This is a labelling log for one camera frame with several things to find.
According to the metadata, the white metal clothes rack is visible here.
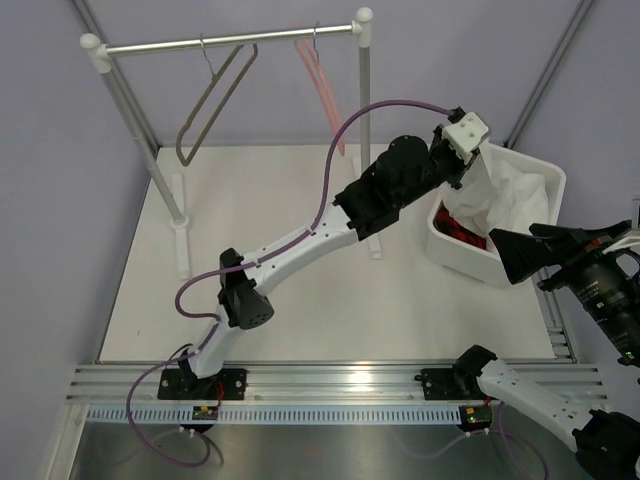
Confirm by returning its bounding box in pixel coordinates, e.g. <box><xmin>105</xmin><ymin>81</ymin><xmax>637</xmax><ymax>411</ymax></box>
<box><xmin>75</xmin><ymin>1</ymin><xmax>373</xmax><ymax>281</ymax></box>

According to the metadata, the grey clothes hanger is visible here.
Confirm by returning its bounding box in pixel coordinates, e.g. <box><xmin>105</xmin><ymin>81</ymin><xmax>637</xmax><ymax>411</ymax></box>
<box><xmin>174</xmin><ymin>41</ymin><xmax>259</xmax><ymax>167</ymax></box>

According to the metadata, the aluminium rail frame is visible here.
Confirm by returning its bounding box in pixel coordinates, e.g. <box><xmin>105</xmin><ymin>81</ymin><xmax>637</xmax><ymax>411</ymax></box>
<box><xmin>64</xmin><ymin>362</ymin><xmax>609</xmax><ymax>404</ymax></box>

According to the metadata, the red black plaid shirt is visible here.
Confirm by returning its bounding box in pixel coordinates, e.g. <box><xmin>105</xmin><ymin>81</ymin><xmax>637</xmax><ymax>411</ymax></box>
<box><xmin>434</xmin><ymin>204</ymin><xmax>487</xmax><ymax>250</ymax></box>

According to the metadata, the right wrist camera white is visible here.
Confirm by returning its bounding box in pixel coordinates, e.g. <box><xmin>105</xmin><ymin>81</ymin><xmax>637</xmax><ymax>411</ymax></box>
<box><xmin>606</xmin><ymin>196</ymin><xmax>640</xmax><ymax>253</ymax></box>

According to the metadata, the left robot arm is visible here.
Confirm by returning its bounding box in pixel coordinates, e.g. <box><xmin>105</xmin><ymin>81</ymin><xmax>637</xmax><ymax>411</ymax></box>
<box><xmin>178</xmin><ymin>115</ymin><xmax>489</xmax><ymax>399</ymax></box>

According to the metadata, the perforated cable duct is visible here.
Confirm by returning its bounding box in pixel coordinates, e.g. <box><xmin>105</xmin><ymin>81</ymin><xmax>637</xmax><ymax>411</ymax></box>
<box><xmin>87</xmin><ymin>403</ymin><xmax>464</xmax><ymax>426</ymax></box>

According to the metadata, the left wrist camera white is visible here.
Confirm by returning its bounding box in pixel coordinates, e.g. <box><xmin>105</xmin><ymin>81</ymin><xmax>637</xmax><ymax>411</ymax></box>
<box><xmin>442</xmin><ymin>112</ymin><xmax>490</xmax><ymax>165</ymax></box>

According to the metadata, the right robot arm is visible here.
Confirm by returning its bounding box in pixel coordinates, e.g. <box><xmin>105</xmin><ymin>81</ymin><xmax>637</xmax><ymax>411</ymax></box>
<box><xmin>452</xmin><ymin>220</ymin><xmax>639</xmax><ymax>479</ymax></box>

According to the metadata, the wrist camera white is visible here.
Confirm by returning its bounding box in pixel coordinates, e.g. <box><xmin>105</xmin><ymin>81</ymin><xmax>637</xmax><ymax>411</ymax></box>
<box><xmin>442</xmin><ymin>112</ymin><xmax>490</xmax><ymax>165</ymax></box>
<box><xmin>606</xmin><ymin>196</ymin><xmax>640</xmax><ymax>253</ymax></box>

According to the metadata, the white shirt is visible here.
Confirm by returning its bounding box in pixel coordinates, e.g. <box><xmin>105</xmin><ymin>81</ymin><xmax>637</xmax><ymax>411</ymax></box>
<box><xmin>442</xmin><ymin>143</ymin><xmax>550</xmax><ymax>238</ymax></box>

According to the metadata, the red clothes hanger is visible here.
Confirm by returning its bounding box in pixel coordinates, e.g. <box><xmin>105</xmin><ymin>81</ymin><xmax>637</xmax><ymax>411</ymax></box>
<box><xmin>294</xmin><ymin>38</ymin><xmax>342</xmax><ymax>134</ymax></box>

